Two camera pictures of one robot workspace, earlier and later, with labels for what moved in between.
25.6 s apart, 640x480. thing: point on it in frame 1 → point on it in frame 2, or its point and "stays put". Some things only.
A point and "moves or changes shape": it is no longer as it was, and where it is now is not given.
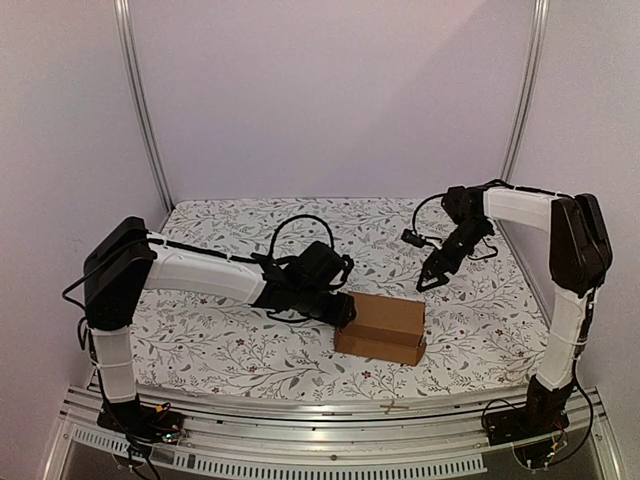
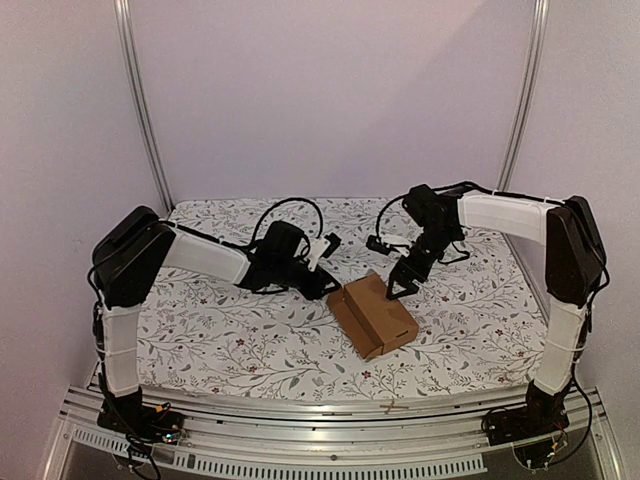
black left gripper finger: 345,309 → 330,290
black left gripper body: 310,306 → 283,276
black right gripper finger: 426,273 → 389,291
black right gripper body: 439,260 → 409,267
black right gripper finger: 440,278 → 411,288
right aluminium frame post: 529,91 stays put
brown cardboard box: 384,328 moves or changes shape
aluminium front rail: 273,437 stays put
